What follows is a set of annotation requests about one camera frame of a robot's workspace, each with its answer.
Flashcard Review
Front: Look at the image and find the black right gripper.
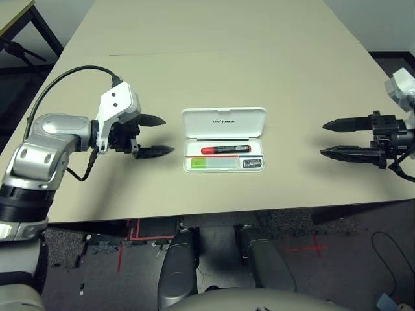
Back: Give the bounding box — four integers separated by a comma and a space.
320, 110, 415, 169

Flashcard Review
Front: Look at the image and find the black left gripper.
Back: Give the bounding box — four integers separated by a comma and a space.
109, 114, 176, 160

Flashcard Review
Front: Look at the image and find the green and white highlighter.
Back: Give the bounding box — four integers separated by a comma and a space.
190, 157, 239, 170

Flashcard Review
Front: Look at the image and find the white Unitree pencil case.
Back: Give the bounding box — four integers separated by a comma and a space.
180, 106, 268, 174

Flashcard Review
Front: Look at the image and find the red and black marker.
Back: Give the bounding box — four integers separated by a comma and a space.
200, 144, 252, 156

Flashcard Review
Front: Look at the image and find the grey robot right leg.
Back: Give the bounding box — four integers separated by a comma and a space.
238, 225, 298, 292

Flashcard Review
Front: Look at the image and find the black framed side table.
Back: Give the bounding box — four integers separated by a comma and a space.
0, 0, 64, 69

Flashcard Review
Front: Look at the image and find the black tripod stand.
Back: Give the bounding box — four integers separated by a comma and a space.
0, 37, 48, 63

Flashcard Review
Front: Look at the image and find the blue foam block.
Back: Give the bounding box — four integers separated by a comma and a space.
375, 293, 395, 310

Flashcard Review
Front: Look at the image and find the grey robot torso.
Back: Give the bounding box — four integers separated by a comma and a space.
165, 287, 351, 311

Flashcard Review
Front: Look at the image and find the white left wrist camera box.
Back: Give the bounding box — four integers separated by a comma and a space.
96, 82, 142, 155

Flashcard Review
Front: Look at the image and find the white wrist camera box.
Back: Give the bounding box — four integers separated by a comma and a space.
384, 67, 415, 130
96, 82, 142, 155

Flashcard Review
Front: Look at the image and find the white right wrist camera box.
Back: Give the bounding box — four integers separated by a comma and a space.
384, 67, 415, 130

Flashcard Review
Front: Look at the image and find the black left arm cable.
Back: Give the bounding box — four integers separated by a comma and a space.
27, 65, 123, 183

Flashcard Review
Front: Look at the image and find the black floor cable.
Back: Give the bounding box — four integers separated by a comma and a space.
371, 231, 401, 294

